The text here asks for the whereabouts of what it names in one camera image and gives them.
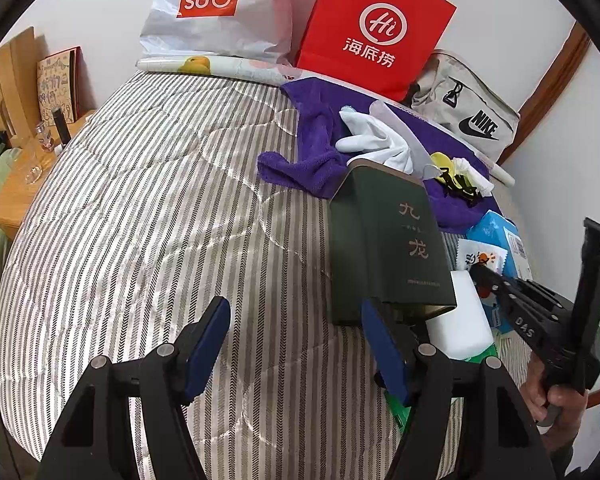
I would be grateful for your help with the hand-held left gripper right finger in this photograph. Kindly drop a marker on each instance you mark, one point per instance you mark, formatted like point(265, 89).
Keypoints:
point(387, 355)

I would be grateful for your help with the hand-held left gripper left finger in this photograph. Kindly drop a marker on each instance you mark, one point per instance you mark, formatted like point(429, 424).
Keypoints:
point(205, 350)

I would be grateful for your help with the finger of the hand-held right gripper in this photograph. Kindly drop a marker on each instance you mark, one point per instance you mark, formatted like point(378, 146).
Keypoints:
point(492, 277)
point(502, 310)

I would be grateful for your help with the small printed white sachet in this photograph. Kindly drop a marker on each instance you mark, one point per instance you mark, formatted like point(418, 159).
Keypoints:
point(472, 255)

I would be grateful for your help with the dark green box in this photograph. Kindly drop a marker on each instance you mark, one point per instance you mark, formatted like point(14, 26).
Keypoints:
point(380, 240)

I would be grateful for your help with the yellow and black glove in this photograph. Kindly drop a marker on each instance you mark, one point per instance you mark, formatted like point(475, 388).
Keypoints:
point(442, 162)

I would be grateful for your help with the white glove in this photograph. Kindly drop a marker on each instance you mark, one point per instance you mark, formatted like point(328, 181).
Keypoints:
point(375, 140)

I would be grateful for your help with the clear plastic packet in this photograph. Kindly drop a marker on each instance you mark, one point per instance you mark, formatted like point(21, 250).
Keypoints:
point(387, 110)

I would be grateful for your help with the person's right forearm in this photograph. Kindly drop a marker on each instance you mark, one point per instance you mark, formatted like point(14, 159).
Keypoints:
point(570, 455)

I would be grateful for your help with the person's right hand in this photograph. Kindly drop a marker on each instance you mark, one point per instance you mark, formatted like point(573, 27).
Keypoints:
point(534, 387)

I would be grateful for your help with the white foam sponge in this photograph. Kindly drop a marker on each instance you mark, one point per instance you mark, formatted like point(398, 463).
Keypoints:
point(460, 320)

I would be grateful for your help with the blue cardboard box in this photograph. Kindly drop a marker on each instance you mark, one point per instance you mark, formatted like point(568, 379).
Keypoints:
point(490, 225)

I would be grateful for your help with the grey striped mattress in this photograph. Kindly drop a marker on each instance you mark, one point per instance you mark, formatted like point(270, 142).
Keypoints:
point(155, 210)

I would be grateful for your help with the beige fabric waist bag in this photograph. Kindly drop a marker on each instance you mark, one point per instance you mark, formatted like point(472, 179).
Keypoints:
point(472, 102)

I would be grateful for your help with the purple towel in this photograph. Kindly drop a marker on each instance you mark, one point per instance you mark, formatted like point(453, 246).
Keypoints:
point(315, 135)

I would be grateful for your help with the wooden bedside table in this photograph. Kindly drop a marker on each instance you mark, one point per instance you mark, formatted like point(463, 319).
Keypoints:
point(15, 200)

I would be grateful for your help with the clear drinking glass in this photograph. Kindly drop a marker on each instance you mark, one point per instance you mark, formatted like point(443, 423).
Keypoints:
point(34, 170)

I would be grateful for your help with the small black bottle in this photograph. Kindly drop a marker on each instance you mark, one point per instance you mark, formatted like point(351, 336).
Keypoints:
point(60, 125)

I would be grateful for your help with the printed paper roll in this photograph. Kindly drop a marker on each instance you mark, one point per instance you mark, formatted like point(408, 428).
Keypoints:
point(170, 66)

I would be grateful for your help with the printed picture book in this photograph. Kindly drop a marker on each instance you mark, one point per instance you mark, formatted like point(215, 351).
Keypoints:
point(55, 85)

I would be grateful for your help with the red paper carrier bag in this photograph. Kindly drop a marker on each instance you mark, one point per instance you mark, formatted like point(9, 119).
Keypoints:
point(330, 20)

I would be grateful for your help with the white plastic shopping bag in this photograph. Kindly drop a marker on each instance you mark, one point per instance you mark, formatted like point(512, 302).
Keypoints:
point(260, 20)

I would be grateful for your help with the wooden headboard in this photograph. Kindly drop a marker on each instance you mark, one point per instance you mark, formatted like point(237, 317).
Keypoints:
point(10, 75)

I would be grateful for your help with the brown wooden door frame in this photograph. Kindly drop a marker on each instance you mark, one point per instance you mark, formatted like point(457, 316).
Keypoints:
point(555, 85)

